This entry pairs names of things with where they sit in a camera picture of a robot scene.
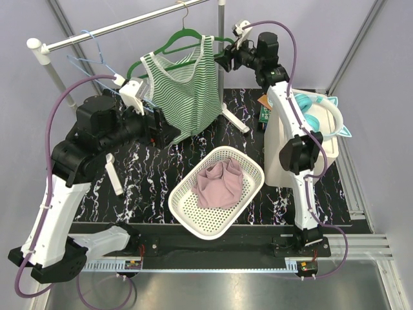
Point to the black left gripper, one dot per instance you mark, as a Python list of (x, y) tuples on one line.
[(159, 134)]

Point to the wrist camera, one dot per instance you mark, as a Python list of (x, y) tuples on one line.
[(241, 31), (132, 93)]

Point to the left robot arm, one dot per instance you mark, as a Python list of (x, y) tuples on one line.
[(99, 130)]

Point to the pink tank top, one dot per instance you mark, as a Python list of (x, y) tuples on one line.
[(220, 185)]

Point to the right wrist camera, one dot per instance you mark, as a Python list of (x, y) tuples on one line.
[(241, 31)]

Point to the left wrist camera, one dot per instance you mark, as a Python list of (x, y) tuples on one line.
[(132, 93)]

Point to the green striped tank top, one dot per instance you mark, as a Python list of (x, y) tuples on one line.
[(187, 90)]

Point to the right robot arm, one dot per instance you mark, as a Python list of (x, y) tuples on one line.
[(273, 79)]

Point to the green plastic hanger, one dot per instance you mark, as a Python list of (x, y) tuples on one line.
[(183, 33)]

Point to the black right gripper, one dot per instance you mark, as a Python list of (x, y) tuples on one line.
[(231, 53)]

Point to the white storage bin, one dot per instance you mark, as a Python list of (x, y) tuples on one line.
[(286, 153)]

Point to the white perforated plastic basket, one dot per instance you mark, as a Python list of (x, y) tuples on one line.
[(210, 224)]

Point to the green circuit board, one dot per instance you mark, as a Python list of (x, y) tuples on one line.
[(264, 114)]

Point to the light blue wire hanger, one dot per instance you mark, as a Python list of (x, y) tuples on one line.
[(78, 61)]

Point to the teal cat ear headphones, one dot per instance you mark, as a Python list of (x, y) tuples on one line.
[(322, 114)]

